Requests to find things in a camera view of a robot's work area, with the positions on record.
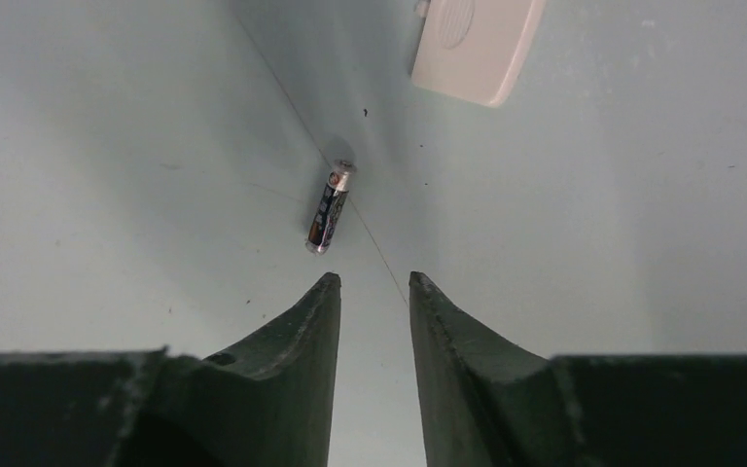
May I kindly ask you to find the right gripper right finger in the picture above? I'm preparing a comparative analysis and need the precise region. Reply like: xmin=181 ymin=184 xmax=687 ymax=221
xmin=409 ymin=271 xmax=747 ymax=466

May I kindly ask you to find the black battery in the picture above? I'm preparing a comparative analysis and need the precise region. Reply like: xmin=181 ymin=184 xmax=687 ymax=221
xmin=305 ymin=160 xmax=357 ymax=255

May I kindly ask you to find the white battery compartment cover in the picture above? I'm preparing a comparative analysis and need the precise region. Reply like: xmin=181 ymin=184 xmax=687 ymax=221
xmin=410 ymin=0 xmax=546 ymax=108

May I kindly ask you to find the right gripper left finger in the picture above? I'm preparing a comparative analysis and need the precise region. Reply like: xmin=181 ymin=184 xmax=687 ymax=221
xmin=0 ymin=273 xmax=341 ymax=466

